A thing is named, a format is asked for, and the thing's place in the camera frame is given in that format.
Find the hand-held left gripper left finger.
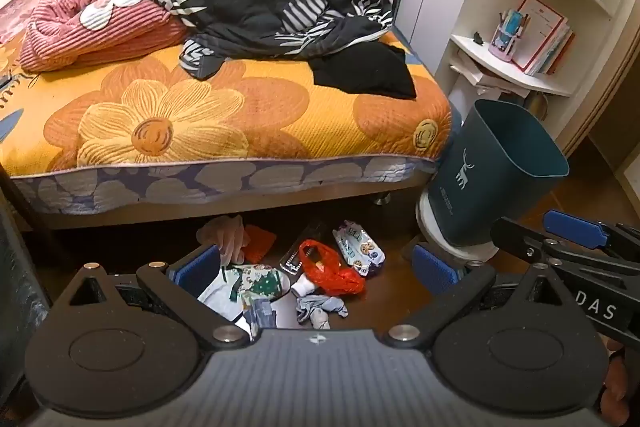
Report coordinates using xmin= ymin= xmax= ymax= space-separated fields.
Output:
xmin=65 ymin=243 xmax=256 ymax=349

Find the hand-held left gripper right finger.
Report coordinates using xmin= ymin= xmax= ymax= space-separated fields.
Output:
xmin=387 ymin=243 xmax=571 ymax=349

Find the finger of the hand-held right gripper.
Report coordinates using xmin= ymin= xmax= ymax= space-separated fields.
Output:
xmin=542 ymin=208 xmax=640 ymax=254
xmin=490 ymin=216 xmax=607 ymax=266

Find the green white printed bag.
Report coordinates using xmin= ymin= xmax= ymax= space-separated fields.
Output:
xmin=197 ymin=264 xmax=291 ymax=340

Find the teal plastic bin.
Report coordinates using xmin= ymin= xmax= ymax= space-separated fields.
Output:
xmin=432 ymin=99 xmax=571 ymax=245

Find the person's right hand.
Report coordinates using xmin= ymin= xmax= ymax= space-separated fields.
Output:
xmin=602 ymin=336 xmax=632 ymax=427

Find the white blue snack packet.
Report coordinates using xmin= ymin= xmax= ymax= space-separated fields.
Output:
xmin=332 ymin=220 xmax=386 ymax=279

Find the red plastic bag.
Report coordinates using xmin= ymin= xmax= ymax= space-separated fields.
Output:
xmin=299 ymin=239 xmax=367 ymax=295

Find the grey sock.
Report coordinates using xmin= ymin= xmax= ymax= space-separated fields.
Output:
xmin=295 ymin=294 xmax=349 ymax=330

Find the stack of white papers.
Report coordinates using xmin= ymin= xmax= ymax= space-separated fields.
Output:
xmin=449 ymin=49 xmax=531 ymax=100

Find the bed with orange floral sheet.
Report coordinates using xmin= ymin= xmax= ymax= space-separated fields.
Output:
xmin=0 ymin=0 xmax=453 ymax=228

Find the pink pen holder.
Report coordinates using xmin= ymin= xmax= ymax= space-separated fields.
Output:
xmin=489 ymin=9 xmax=531 ymax=60

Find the row of books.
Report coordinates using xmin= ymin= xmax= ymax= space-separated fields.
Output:
xmin=510 ymin=0 xmax=576 ymax=78

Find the black garment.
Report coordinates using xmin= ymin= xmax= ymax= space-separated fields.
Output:
xmin=307 ymin=42 xmax=418 ymax=100

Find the pink floral cloth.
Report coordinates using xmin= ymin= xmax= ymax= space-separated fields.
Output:
xmin=0 ymin=2 xmax=36 ymax=45

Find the wooden door frame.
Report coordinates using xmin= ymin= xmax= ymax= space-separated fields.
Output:
xmin=555 ymin=0 xmax=640 ymax=208

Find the pink corduroy blanket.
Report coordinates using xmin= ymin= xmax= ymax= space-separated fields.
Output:
xmin=20 ymin=0 xmax=188 ymax=72

